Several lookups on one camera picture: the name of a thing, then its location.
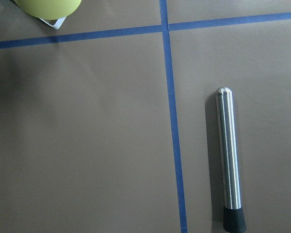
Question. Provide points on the steel muddler black tip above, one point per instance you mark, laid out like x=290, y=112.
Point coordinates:
x=233, y=216

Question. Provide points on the yellow-green cup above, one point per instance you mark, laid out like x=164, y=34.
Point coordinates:
x=48, y=9

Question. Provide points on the metal cup rack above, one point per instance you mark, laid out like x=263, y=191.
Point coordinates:
x=54, y=23

